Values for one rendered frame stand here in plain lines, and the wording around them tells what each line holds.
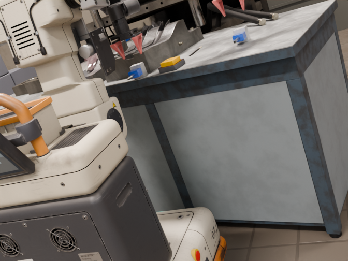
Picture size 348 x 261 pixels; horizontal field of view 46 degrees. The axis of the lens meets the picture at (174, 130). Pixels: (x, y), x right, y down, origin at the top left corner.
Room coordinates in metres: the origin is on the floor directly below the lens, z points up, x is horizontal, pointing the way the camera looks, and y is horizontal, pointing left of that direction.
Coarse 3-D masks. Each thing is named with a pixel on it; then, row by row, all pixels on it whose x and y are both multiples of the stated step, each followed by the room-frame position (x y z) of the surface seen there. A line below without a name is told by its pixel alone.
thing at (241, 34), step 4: (236, 28) 1.66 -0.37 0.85; (240, 28) 1.62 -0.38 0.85; (244, 28) 1.61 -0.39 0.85; (236, 32) 1.63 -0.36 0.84; (240, 32) 1.62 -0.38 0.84; (244, 32) 1.60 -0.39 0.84; (248, 32) 1.64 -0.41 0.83; (232, 36) 1.60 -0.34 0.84; (236, 36) 1.59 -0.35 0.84; (240, 36) 1.58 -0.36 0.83; (244, 36) 1.59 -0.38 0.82; (248, 36) 1.62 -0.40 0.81; (236, 40) 1.54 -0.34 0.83; (240, 40) 1.58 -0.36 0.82; (244, 40) 1.62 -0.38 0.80; (248, 40) 1.61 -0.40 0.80
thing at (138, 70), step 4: (136, 64) 1.70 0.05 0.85; (140, 64) 1.67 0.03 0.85; (132, 68) 1.69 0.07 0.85; (136, 68) 1.68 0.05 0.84; (140, 68) 1.67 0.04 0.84; (144, 68) 1.69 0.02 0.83; (128, 72) 1.65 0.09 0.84; (132, 72) 1.65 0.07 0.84; (136, 72) 1.64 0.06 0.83; (140, 72) 1.66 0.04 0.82; (144, 72) 1.68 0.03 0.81; (132, 76) 1.62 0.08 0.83; (136, 76) 1.64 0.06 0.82; (140, 76) 1.68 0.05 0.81; (144, 76) 1.67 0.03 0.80
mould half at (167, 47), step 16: (176, 32) 1.94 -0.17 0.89; (192, 32) 2.04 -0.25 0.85; (128, 48) 2.05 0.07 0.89; (144, 48) 1.81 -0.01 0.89; (160, 48) 1.81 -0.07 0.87; (176, 48) 1.90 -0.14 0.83; (128, 64) 1.78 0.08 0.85; (144, 64) 1.73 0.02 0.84; (160, 64) 1.78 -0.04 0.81; (112, 80) 1.85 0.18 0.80
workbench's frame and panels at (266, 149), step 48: (336, 0) 1.82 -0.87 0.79; (288, 48) 1.29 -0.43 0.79; (336, 48) 1.76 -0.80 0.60; (144, 96) 1.74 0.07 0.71; (192, 96) 1.60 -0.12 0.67; (240, 96) 1.47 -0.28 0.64; (288, 96) 1.36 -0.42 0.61; (336, 96) 1.63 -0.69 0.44; (144, 144) 1.81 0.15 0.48; (192, 144) 1.65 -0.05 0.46; (240, 144) 1.51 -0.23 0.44; (288, 144) 1.39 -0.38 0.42; (336, 144) 1.51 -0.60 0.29; (192, 192) 1.71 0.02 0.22; (240, 192) 1.56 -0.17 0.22; (288, 192) 1.43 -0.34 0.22; (336, 192) 1.39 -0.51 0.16
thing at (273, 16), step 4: (240, 12) 2.08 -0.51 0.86; (244, 12) 2.05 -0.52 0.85; (248, 12) 2.02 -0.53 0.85; (252, 12) 1.99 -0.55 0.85; (256, 12) 1.96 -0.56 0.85; (260, 12) 1.94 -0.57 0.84; (264, 12) 1.92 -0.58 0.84; (268, 12) 1.89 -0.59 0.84; (256, 16) 1.96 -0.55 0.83; (260, 16) 1.93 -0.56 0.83; (264, 16) 1.91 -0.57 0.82; (268, 16) 1.88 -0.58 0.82; (272, 16) 1.86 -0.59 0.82; (276, 16) 1.85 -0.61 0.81
